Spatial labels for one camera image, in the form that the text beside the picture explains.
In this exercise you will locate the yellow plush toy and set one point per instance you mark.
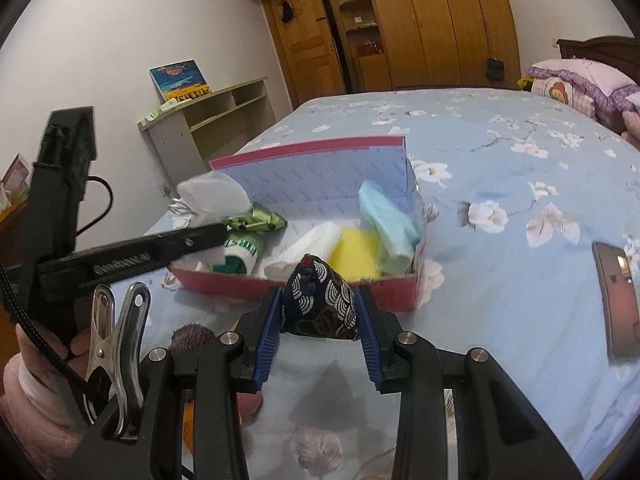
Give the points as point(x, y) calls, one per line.
point(523, 81)

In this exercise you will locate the black item on door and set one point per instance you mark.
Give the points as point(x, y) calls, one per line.
point(287, 11)

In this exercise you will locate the grey knitted sock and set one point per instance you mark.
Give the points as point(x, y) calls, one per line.
point(192, 338)

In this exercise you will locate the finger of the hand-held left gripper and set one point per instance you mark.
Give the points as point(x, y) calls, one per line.
point(165, 247)

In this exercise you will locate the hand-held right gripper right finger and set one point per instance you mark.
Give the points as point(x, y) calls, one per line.
point(372, 340)

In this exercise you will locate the white cloth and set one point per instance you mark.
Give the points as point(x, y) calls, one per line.
point(312, 247)

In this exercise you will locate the blue face mask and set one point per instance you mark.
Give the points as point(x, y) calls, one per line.
point(390, 225)

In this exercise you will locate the dark patterned bean bag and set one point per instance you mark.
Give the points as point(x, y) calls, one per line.
point(320, 295)

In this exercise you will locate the metal spring clip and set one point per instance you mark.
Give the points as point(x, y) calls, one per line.
point(117, 355)

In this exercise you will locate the wooden wardrobe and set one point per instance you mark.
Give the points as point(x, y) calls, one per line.
point(440, 25)

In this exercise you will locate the peach soft ball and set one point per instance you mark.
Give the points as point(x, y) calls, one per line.
point(248, 407)

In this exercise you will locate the wooden door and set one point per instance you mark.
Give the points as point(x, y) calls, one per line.
point(307, 60)

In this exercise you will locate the smartphone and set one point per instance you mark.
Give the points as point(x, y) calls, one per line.
point(617, 300)

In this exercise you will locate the orange fabric flower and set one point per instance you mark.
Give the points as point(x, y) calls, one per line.
point(188, 430)

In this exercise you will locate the beige open shelf unit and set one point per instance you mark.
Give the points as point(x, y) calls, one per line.
point(170, 140)

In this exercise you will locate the blue and yellow painting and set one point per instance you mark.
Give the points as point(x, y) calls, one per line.
point(181, 80)

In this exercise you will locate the black hanging bag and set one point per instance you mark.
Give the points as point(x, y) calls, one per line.
point(495, 69)

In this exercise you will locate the green and white packet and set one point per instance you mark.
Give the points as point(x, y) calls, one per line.
point(161, 111)

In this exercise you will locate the yellow sponge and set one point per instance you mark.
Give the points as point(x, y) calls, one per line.
point(356, 256)

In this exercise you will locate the dark wooden headboard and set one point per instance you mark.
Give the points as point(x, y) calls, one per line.
point(590, 47)

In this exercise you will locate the red items on shelf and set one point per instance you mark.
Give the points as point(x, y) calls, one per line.
point(369, 49)

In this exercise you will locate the person's left hand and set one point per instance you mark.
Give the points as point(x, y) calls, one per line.
point(30, 352)

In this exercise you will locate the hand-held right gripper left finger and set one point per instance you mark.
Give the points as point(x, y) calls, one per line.
point(265, 332)

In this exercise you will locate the papers on desk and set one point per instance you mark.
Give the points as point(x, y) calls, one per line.
point(15, 177)

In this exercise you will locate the pink checked pillow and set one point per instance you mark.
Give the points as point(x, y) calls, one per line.
point(631, 127)

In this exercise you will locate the white face mask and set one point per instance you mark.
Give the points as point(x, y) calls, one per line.
point(210, 197)

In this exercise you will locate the pink cardboard box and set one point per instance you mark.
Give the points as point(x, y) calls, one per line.
point(400, 294)

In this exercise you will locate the purple frilled pillow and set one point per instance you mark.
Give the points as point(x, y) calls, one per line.
point(585, 85)

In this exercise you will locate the green and white sock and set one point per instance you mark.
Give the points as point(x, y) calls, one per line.
point(242, 255)

